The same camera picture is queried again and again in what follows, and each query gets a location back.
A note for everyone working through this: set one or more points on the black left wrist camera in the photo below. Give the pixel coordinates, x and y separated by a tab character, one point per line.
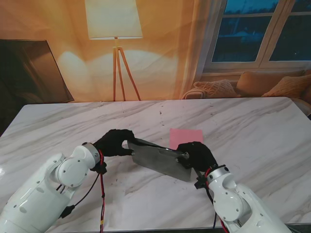
100	167

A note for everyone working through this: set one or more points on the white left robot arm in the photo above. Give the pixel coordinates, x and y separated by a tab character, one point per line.
48	189

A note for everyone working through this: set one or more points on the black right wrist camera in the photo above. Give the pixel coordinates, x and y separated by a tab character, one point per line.
201	183

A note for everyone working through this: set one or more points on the beige knit cushion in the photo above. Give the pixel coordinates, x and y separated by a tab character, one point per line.
213	88

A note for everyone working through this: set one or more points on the orange knit cushion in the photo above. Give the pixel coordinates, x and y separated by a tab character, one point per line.
291	86

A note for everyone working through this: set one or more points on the white framed night window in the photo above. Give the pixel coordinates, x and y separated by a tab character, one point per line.
243	36

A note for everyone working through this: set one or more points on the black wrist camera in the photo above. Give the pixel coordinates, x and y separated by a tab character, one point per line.
201	183
100	167

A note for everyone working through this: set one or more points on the cream sheer curtain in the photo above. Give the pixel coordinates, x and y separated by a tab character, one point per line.
194	48

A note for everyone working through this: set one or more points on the plain orange cushion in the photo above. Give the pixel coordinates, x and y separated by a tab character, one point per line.
255	83

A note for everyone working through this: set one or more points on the pink blue-backed paper sheet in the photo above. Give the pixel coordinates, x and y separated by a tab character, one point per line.
184	136

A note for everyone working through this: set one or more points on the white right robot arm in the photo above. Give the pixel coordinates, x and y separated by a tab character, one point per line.
233	199

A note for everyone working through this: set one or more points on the tripod floor lamp white shade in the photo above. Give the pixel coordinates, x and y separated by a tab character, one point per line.
114	19

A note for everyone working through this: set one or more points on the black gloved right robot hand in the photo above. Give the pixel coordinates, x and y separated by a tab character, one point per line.
199	157

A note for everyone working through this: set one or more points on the grey fabric storage pouch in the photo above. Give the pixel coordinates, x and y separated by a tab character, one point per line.
160	162

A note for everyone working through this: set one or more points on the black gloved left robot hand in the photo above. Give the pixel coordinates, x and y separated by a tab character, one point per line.
111	144

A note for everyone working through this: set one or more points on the beige sofa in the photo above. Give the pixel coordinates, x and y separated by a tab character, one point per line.
303	104

